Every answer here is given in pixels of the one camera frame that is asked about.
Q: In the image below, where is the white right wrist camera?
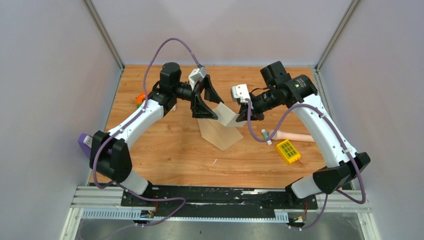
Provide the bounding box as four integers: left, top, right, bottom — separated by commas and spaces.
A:
230, 84, 251, 105

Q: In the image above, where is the purple box with card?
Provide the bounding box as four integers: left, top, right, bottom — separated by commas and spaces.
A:
77, 133, 93, 159

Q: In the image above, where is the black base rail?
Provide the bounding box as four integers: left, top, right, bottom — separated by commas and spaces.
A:
120, 185, 318, 219

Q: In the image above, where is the white green glue stick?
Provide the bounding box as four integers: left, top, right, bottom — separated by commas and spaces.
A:
261, 129, 272, 146

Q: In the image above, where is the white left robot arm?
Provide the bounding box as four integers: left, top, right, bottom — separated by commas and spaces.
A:
89, 62, 223, 207

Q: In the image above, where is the yellow building block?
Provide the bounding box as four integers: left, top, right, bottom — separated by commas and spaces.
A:
275, 139, 301, 165

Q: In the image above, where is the lined letter paper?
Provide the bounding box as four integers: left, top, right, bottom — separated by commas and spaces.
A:
213, 102, 247, 128

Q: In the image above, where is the tan paper envelope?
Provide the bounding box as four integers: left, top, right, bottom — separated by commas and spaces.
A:
197, 119, 243, 151

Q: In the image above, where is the orange curved toy track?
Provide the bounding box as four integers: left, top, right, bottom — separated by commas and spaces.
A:
135, 93, 148, 106

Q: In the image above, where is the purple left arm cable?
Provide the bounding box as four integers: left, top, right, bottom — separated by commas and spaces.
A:
91, 37, 203, 229

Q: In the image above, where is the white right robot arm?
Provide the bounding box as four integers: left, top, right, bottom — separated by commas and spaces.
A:
230, 61, 371, 209

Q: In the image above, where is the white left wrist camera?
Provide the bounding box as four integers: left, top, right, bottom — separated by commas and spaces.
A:
188, 65, 207, 92

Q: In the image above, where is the white slotted cable duct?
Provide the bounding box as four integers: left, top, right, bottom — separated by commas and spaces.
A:
81, 208, 289, 223

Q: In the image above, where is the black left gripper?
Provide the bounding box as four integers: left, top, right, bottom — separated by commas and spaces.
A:
171, 74, 223, 120

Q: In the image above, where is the pink toy microphone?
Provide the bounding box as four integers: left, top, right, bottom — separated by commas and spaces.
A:
271, 130, 315, 143

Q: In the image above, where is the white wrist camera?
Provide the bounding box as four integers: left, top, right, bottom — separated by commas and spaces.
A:
188, 65, 207, 92
230, 84, 251, 105

